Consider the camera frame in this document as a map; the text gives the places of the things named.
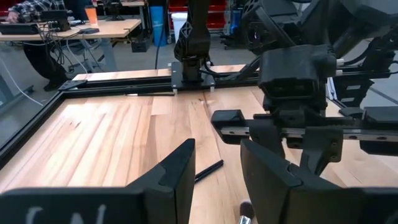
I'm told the light wooden desk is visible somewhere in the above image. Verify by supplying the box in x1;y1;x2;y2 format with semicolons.
0;17;142;73

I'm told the red storage bin shelf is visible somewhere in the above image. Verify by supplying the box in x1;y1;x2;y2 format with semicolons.
167;0;228;29

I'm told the black printed-handle makeup brush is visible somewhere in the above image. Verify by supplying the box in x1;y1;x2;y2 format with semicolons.
194;159;224;184

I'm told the white bin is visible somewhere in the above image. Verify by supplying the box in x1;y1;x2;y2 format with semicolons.
170;12;189;44

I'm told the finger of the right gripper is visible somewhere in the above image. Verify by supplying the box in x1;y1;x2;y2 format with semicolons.
285;125;345;177
248;119;286;158

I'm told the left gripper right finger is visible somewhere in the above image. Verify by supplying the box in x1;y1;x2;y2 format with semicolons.
240;138;398;224

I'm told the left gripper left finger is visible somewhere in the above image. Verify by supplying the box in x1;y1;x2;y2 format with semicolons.
0;138;197;224

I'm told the person's hand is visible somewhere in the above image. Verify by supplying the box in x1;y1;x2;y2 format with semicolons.
5;11;20;24

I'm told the orange cup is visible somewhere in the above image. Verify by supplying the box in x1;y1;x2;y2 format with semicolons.
84;5;99;26

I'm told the white floor cable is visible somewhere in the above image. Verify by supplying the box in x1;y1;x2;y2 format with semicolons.
0;58;44;107

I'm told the fluffy reddish-brown makeup brush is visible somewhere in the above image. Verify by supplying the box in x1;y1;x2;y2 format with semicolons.
237;200;255;224

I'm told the black desk cable bundle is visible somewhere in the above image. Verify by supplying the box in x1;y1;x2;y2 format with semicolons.
37;27;81;74

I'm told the black equipment case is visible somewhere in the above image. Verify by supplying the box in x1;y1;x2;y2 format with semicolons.
0;22;40;35

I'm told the blue barrel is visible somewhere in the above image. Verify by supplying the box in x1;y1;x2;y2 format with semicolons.
149;5;169;48

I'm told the black aluminium table frame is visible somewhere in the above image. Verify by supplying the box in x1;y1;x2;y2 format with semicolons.
0;60;398;169

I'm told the person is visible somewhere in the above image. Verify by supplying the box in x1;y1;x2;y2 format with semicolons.
5;0;68;91

